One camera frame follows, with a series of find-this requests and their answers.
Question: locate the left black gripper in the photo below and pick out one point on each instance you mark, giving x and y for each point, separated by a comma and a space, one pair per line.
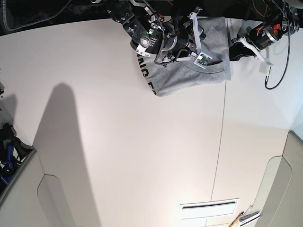
261, 37

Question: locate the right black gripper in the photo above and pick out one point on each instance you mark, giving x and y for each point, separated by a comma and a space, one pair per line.
176, 41

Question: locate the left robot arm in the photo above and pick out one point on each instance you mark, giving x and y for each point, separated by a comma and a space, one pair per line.
282, 21

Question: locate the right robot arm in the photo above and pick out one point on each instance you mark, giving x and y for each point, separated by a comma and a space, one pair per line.
142, 23

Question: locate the white slotted grommet plate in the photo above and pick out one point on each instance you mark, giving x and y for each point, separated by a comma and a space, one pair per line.
210, 209

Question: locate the yellow pencil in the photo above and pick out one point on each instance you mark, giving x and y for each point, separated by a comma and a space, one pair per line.
236, 220

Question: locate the blue clamps pile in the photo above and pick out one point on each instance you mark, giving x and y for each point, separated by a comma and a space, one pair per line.
13, 152

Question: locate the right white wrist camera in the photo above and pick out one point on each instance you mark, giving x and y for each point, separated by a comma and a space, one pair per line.
202, 56

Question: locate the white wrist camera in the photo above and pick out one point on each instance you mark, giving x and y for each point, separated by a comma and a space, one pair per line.
266, 66
202, 56

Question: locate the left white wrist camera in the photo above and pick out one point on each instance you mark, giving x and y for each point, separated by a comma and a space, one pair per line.
266, 66

